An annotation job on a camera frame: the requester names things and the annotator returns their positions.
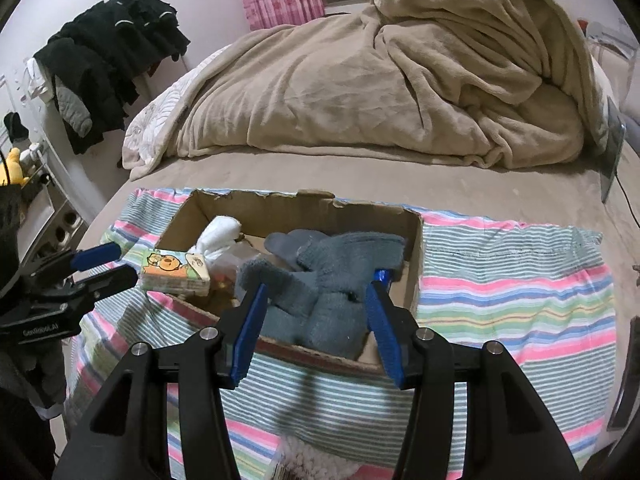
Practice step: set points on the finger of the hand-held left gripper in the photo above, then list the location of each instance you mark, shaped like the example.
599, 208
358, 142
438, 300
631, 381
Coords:
95, 255
112, 282

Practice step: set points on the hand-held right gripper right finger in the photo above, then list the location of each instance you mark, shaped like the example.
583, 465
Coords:
385, 335

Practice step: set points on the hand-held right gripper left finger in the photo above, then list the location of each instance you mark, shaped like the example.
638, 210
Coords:
247, 335

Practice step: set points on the brown cardboard box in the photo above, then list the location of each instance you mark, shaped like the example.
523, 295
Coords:
405, 285

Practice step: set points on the clear plastic bag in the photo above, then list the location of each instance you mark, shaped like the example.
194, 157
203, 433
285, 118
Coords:
227, 282

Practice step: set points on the orange cartoon tissue packet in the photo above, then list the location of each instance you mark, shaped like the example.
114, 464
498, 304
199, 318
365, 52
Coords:
175, 272

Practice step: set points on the grey knitted gloves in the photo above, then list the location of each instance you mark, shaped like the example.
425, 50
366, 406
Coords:
310, 320

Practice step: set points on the white sock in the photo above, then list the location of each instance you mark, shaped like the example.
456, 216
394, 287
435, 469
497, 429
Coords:
222, 232

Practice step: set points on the white shelf rack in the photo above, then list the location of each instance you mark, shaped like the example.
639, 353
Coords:
55, 210

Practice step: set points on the striped cloth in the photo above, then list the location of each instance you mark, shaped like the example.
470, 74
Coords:
500, 310

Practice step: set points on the yellow plush toy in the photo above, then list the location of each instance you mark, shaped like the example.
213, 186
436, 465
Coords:
16, 165

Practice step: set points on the white fleece cloth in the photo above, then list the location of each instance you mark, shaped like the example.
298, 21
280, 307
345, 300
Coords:
312, 462

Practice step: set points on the white floral quilt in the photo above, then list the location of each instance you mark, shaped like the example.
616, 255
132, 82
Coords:
155, 125

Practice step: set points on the grey padded garment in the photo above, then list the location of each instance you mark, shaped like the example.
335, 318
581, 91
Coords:
74, 110

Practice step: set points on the bed with beige sheet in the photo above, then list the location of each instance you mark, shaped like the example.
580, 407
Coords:
350, 177

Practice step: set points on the pile of black clothes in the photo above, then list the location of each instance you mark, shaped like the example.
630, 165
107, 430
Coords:
115, 55

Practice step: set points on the black phone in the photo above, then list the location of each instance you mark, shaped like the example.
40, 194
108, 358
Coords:
621, 412

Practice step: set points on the beige fleece blanket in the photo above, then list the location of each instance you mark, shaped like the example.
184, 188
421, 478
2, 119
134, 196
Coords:
375, 85

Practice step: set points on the upright tablet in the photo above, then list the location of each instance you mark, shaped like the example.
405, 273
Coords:
612, 150

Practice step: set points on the clear acrylic chair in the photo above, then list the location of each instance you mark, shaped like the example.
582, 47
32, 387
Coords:
610, 45

